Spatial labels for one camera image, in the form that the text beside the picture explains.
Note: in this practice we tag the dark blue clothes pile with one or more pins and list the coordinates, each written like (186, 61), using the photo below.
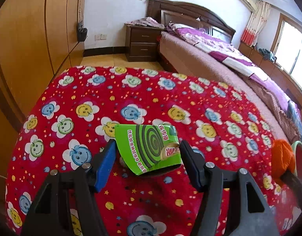
(266, 54)

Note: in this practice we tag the dark wooden nightstand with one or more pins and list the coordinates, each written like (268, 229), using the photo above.
(143, 44)

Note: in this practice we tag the low wooden cabinet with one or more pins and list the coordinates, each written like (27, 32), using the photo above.
(276, 71)

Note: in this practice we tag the purple patchwork quilt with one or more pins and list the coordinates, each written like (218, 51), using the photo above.
(227, 51)

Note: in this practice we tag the white and red curtain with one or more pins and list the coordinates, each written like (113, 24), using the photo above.
(255, 22)

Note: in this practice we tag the green cardboard box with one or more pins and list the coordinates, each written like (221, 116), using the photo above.
(146, 147)

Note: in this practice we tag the red smiley printed blanket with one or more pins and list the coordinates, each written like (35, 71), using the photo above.
(141, 91)

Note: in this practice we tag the orange yarn ball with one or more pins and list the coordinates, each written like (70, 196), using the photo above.
(282, 157)

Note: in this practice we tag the white wall socket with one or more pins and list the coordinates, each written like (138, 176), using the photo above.
(101, 37)

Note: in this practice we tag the pink floral cloth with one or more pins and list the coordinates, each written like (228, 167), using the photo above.
(146, 22)

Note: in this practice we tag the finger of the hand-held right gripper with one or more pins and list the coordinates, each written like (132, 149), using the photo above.
(296, 184)

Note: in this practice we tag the bed with pink sheet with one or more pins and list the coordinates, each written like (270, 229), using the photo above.
(190, 54)

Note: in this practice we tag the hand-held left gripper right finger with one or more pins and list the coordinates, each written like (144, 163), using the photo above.
(192, 164)

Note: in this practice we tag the pink checked quilt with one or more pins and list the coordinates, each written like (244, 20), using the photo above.
(271, 98)

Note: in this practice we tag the purple floral pillow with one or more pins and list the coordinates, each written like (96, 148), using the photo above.
(185, 28)

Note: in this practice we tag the dark wooden headboard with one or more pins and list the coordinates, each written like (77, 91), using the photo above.
(190, 9)

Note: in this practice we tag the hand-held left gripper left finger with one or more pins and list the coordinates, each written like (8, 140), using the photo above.
(105, 167)

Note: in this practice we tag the black hanging bag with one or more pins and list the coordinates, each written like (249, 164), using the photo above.
(82, 33)

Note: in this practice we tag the window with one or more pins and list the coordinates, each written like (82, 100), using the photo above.
(291, 49)

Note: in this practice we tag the blue plaid cloth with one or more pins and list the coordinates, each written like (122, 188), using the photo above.
(294, 115)

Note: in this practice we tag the light wooden wardrobe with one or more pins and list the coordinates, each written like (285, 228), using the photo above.
(30, 29)

